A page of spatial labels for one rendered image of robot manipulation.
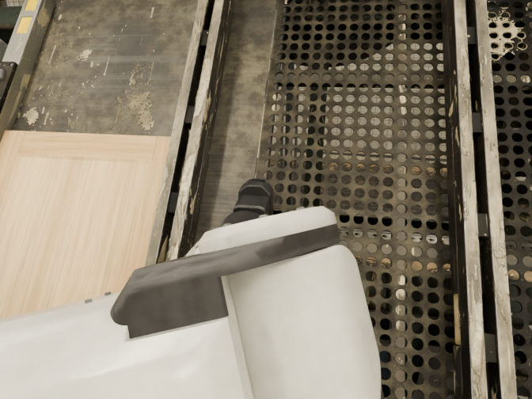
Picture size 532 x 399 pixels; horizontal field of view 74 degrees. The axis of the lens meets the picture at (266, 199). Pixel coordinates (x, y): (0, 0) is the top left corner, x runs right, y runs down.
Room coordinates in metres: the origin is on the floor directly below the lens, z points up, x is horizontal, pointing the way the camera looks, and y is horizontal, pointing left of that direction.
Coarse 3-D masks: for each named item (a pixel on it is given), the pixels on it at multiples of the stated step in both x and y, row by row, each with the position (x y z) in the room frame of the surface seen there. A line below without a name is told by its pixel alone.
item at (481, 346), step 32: (448, 0) 0.83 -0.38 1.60; (480, 0) 0.78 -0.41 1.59; (448, 32) 0.78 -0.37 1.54; (480, 32) 0.73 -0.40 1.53; (448, 64) 0.74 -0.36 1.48; (480, 64) 0.69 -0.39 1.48; (448, 96) 0.71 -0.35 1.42; (480, 96) 0.65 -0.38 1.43; (448, 128) 0.67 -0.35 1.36; (480, 128) 0.62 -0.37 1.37; (448, 160) 0.64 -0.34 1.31; (480, 160) 0.59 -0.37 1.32; (448, 192) 0.60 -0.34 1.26; (480, 192) 0.56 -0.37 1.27; (480, 224) 0.51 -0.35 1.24; (480, 256) 0.50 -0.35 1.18; (480, 288) 0.44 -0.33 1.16; (480, 320) 0.42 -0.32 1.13; (480, 352) 0.39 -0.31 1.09; (512, 352) 0.38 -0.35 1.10; (480, 384) 0.36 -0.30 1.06; (512, 384) 0.36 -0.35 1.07
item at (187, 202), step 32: (224, 0) 0.88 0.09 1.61; (192, 32) 0.84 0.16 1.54; (224, 32) 0.87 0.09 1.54; (192, 64) 0.78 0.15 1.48; (224, 64) 0.86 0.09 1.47; (192, 96) 0.76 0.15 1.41; (192, 128) 0.69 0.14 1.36; (192, 160) 0.65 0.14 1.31; (160, 192) 0.61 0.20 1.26; (192, 192) 0.62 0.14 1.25; (160, 224) 0.57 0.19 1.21; (192, 224) 0.61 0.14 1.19; (160, 256) 0.55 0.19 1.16
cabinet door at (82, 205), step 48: (0, 144) 0.79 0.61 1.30; (48, 144) 0.78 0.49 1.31; (96, 144) 0.76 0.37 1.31; (144, 144) 0.74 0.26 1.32; (0, 192) 0.72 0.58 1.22; (48, 192) 0.70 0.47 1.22; (96, 192) 0.69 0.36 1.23; (144, 192) 0.67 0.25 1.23; (0, 240) 0.65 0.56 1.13; (48, 240) 0.64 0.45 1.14; (96, 240) 0.62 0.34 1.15; (144, 240) 0.61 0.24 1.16; (0, 288) 0.59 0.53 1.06; (48, 288) 0.57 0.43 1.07; (96, 288) 0.56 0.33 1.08
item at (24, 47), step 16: (48, 0) 1.05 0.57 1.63; (32, 16) 0.99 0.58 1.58; (48, 16) 1.03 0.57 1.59; (16, 32) 0.97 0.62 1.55; (32, 32) 0.97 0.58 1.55; (16, 48) 0.93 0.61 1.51; (32, 48) 0.96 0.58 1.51; (32, 64) 0.94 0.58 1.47; (16, 80) 0.88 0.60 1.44; (16, 96) 0.87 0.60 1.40; (16, 112) 0.86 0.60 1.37; (0, 128) 0.81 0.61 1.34
